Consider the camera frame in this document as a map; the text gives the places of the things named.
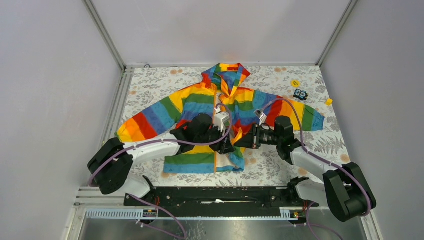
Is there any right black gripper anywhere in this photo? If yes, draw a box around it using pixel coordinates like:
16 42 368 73
234 123 282 150

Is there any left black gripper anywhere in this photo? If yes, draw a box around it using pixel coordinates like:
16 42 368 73
195 122 235 155

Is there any rainbow striped hooded jacket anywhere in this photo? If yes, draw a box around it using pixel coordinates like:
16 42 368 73
116 63 325 174

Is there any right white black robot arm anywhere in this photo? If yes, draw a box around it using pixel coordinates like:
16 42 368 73
235 116 377 222

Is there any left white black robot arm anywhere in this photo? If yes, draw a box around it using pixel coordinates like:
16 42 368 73
87 112 234 206

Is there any small black printed card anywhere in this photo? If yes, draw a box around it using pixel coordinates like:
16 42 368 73
293 89 309 101

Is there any yellow round token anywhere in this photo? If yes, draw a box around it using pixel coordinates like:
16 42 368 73
290 79 301 88

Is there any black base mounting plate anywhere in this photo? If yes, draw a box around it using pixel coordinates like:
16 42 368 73
123 183 309 215

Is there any small yellow cube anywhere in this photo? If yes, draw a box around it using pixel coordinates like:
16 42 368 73
325 98 333 106

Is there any floral patterned table mat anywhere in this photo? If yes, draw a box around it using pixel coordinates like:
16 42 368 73
114 66 350 187

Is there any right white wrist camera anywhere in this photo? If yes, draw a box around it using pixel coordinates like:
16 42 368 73
254 109 267 126

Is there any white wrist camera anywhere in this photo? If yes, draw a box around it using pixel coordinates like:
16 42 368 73
213 106 230 133
254 109 267 126

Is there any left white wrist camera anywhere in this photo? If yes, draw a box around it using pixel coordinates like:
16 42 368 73
213 106 230 133

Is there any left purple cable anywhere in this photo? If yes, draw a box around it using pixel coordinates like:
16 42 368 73
88 103 233 240

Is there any perforated aluminium rail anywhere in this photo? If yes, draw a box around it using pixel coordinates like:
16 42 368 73
85 206 303 221

